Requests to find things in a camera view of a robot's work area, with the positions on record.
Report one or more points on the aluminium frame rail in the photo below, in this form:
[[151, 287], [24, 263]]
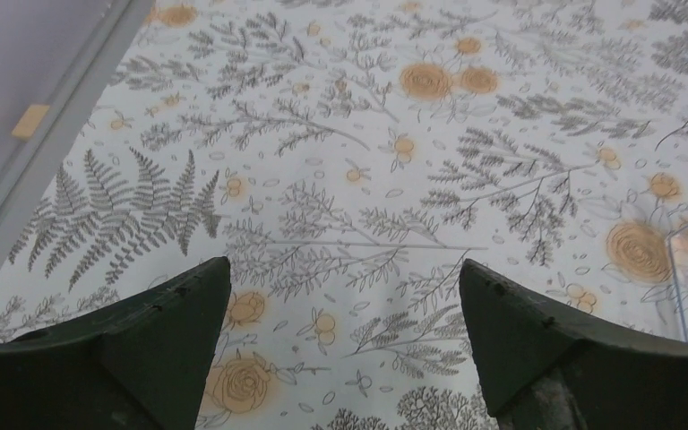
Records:
[[61, 54]]

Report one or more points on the floral patterned table mat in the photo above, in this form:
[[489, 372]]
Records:
[[348, 157]]

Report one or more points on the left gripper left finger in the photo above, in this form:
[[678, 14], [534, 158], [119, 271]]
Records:
[[140, 363]]

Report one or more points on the small wooden block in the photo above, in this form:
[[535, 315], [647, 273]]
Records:
[[29, 121]]

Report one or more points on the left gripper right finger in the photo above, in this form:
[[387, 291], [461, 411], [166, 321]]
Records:
[[544, 365]]

